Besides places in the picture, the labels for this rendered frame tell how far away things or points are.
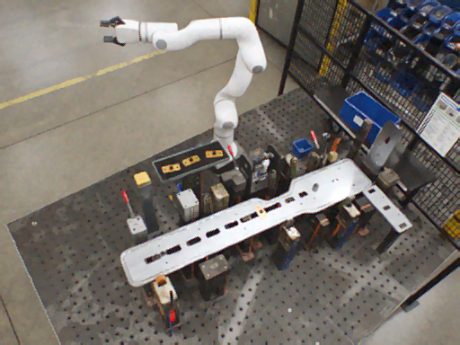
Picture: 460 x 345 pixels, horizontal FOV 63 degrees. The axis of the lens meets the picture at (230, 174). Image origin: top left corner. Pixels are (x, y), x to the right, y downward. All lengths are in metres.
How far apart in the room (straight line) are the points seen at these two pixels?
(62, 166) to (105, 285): 1.68
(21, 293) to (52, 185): 0.91
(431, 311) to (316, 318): 1.30
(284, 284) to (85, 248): 1.09
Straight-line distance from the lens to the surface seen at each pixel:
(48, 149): 3.73
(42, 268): 2.23
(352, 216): 1.98
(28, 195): 3.45
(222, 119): 2.05
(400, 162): 2.36
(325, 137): 2.05
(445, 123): 2.26
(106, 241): 2.21
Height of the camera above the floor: 2.59
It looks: 51 degrees down
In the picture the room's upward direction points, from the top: 7 degrees clockwise
